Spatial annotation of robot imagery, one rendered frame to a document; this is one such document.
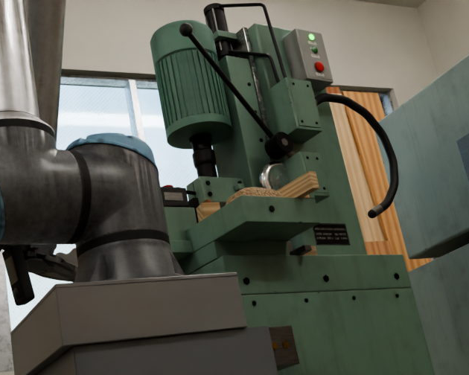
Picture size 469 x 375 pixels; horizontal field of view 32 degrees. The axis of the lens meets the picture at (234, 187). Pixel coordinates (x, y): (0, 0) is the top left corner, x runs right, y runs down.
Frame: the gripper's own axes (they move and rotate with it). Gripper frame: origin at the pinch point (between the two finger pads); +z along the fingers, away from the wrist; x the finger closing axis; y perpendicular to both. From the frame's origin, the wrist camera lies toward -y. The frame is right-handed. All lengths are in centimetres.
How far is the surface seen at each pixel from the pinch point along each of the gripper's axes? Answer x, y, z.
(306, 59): -7, 81, 46
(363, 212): 110, 132, 170
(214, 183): 7, 40, 31
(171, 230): 0.6, 19.3, 18.1
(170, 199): 0.5, 26.9, 16.3
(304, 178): -26, 29, 35
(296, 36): -7, 88, 42
